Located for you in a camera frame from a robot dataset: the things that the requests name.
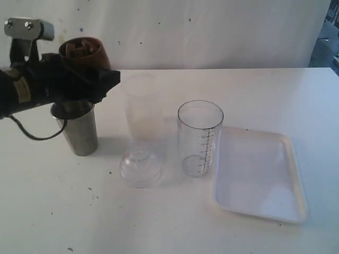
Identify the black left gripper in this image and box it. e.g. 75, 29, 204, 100
25, 53, 121, 104

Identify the brown wooden cup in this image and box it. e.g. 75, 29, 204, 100
58, 37, 111, 69

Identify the stainless steel cup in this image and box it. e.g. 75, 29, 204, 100
50, 100, 99, 156

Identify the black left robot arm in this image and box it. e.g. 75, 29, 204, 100
1, 53, 86, 119

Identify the clear shaker lid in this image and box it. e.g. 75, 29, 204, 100
119, 145, 161, 188

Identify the clear graduated shaker body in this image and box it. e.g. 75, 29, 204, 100
177, 99, 224, 177

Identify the translucent plastic cup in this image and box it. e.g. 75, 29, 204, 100
121, 73, 163, 142

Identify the white plastic tray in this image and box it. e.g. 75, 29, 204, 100
212, 127, 308, 224

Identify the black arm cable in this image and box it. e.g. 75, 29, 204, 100
7, 113, 67, 141

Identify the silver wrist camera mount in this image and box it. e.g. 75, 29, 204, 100
4, 17, 55, 57

